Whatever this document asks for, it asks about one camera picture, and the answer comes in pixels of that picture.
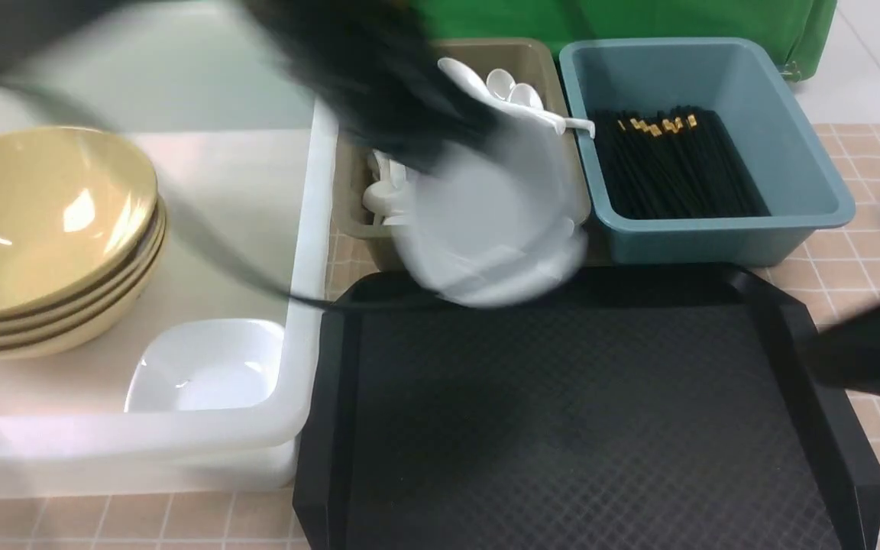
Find white square sauce dish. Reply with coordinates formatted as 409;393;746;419
391;115;587;309

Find yellow noodle bowl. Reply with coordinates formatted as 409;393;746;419
0;128;158;315

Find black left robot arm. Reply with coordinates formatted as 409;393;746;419
0;1;506;173

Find bottom stacked yellow bowl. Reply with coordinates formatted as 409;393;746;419
0;241;164;360

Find stacked yellow bowl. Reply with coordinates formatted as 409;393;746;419
0;241;164;360
0;201;167;334
0;212;167;347

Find top stacked yellow bowl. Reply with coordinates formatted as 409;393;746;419
0;201;167;334

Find middle stacked yellow bowl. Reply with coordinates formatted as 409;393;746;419
0;212;167;347

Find pile of white spoons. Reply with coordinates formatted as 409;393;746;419
362;57;596;225

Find olive plastic spoon bin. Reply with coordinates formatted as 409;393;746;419
332;37;569;271

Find large white plastic tub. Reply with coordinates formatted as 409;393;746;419
0;1;338;499

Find white dish inside tub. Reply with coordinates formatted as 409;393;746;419
125;318;284;413

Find black plastic serving tray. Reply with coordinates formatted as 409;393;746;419
293;264;880;549

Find bundle of black chopsticks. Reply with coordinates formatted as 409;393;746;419
590;105;771;220

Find teal plastic chopstick bin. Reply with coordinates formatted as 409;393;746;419
558;37;856;267

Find green cloth backdrop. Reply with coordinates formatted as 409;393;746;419
411;1;837;81

